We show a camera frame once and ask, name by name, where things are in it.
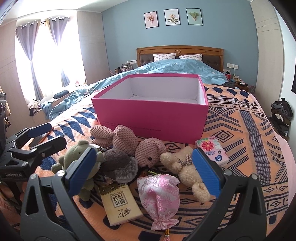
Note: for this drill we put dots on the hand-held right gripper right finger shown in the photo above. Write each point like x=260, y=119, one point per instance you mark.
x=207, y=171

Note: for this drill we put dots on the pink cardboard box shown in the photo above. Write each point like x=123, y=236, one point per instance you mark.
x=150, y=120

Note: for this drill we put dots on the green framed plant picture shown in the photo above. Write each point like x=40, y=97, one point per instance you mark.
x=194, y=16

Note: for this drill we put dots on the grey furry plush toy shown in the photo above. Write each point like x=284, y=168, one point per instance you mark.
x=122, y=166

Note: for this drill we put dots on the pink satin pouch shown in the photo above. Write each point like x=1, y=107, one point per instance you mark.
x=159, y=199

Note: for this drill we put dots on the floral tissue pack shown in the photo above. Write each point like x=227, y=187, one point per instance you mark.
x=212, y=148

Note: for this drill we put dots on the nightstand with bottles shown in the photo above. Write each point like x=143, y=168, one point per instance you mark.
x=122, y=69

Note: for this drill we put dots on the white wall socket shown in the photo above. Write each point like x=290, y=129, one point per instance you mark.
x=232, y=65

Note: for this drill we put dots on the green plush toy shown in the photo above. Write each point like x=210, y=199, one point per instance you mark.
x=71, y=155

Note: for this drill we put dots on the blue floral duvet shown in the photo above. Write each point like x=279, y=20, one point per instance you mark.
x=173, y=67

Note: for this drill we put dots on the purple curtain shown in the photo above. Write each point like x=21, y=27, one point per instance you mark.
x=57, y=46
x=27, y=51

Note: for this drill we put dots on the wooden headboard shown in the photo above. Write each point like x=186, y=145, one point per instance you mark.
x=178, y=49

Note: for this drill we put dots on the cream teddy bear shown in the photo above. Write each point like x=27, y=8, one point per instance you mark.
x=187, y=172

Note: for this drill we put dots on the wooden nightstand with clutter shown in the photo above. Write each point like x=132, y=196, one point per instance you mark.
x=245, y=87

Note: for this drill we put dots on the beige tissue pack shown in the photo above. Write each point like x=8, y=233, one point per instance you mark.
x=120, y=206

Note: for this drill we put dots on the white power strip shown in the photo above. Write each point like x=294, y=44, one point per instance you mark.
x=131, y=61

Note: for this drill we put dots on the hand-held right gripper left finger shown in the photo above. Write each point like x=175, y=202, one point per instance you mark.
x=81, y=168

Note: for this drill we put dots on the white framed flower picture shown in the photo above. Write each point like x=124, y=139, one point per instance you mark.
x=171, y=17

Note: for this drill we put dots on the dark clothes pile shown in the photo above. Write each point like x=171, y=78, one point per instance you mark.
x=281, y=115

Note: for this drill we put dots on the dark cloth on bed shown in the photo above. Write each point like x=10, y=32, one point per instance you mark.
x=230, y=84

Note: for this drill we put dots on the pink knitted plush toy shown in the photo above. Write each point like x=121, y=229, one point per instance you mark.
x=148, y=153

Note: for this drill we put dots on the white patterned pillow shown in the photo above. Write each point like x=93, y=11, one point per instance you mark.
x=190, y=57
x=164, y=56

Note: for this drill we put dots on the orange patterned blanket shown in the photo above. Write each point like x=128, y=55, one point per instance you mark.
x=231, y=139

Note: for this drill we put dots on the dark folded cloth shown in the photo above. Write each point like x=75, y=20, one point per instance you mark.
x=61, y=94

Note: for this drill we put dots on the mixed clothes heap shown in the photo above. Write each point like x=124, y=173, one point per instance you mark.
x=37, y=106

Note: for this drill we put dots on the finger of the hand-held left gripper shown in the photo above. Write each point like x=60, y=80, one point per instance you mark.
x=41, y=129
x=50, y=143

